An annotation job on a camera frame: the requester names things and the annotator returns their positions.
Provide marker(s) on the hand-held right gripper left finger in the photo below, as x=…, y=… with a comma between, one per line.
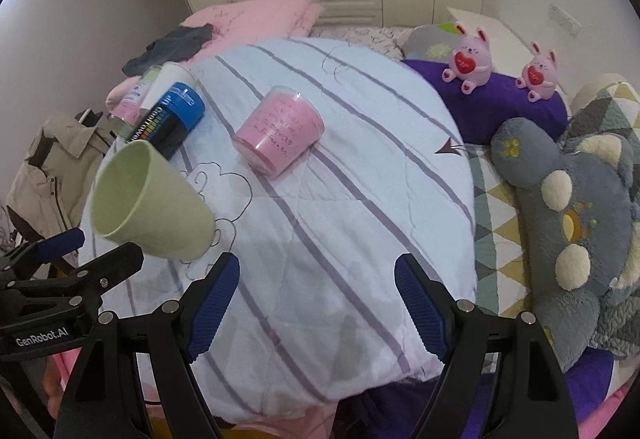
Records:
x=214, y=314

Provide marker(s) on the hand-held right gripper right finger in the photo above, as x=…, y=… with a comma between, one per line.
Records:
x=420, y=309

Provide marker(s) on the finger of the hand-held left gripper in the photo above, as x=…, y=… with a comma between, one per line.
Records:
x=60, y=244
x=115, y=261

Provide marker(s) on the light green cup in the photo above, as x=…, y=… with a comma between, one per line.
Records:
x=165, y=214

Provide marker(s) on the translucent pink cup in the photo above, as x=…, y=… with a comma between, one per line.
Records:
x=280, y=129

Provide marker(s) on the beige jacket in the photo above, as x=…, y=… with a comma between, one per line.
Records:
x=60, y=159

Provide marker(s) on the triangle pattern blanket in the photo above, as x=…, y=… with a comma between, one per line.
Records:
x=495, y=239

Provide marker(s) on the white striped quilt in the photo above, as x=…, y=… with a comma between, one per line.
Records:
x=340, y=219

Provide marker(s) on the pink bed sheet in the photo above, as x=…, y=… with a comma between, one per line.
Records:
x=310, y=426

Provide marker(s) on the blue and black canister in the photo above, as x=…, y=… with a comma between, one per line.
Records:
x=170, y=119

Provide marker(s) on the clear bottle with pink label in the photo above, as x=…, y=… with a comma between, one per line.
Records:
x=131, y=104

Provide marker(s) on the purple blanket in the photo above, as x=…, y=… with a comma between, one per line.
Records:
x=590, y=376

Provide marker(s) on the grey plush toy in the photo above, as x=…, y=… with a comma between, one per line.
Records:
x=590, y=229

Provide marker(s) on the purple pillow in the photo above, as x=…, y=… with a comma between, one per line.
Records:
x=490, y=104

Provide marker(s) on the dark grey cloth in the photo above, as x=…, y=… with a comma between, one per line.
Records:
x=170, y=46

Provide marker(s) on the pink bunny plush toy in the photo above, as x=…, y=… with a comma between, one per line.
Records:
x=470, y=59
x=539, y=74

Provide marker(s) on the grey flower pillow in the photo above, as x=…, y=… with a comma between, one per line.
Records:
x=430, y=44

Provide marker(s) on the printed white bed sheet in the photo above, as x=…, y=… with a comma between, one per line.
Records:
x=370, y=38

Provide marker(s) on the pink pillow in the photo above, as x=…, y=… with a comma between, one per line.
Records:
x=260, y=19

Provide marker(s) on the white bedside board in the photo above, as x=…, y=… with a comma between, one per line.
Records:
x=500, y=31

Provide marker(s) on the white wall socket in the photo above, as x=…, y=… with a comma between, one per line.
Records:
x=565, y=18

